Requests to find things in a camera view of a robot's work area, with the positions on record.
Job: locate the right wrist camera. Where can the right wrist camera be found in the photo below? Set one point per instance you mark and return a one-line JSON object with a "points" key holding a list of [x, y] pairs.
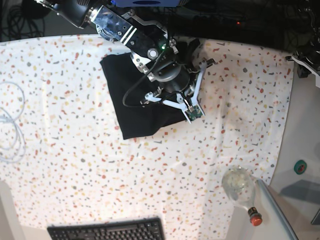
{"points": [[194, 112]]}

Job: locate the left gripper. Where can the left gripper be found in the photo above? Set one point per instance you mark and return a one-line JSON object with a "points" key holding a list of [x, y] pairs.
{"points": [[308, 61]]}

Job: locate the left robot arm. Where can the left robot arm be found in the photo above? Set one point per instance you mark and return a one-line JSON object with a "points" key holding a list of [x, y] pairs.
{"points": [[312, 9]]}

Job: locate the black t-shirt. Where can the black t-shirt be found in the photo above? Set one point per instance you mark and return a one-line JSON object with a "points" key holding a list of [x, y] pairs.
{"points": [[134, 120]]}

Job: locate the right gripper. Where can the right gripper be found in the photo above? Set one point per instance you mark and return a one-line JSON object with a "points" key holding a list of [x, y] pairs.
{"points": [[177, 80]]}

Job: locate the terrazzo patterned tablecloth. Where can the terrazzo patterned tablecloth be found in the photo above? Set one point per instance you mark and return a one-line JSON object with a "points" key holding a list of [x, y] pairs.
{"points": [[76, 167]]}

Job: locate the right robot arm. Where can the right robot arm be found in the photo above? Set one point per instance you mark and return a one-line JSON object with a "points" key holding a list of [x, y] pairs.
{"points": [[116, 25]]}

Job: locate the blue box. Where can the blue box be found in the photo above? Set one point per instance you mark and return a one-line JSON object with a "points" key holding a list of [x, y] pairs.
{"points": [[149, 3]]}

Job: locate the silver metal bar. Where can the silver metal bar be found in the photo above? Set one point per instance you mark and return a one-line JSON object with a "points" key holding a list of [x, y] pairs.
{"points": [[275, 223]]}

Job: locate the green tape roll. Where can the green tape roll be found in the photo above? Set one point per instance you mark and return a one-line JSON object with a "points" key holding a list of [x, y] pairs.
{"points": [[300, 167]]}

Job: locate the black computer keyboard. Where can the black computer keyboard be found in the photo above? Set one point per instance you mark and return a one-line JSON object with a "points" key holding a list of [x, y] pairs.
{"points": [[143, 229]]}

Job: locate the clear bottle with orange cap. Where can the clear bottle with orange cap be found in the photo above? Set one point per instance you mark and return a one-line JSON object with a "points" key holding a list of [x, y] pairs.
{"points": [[240, 188]]}

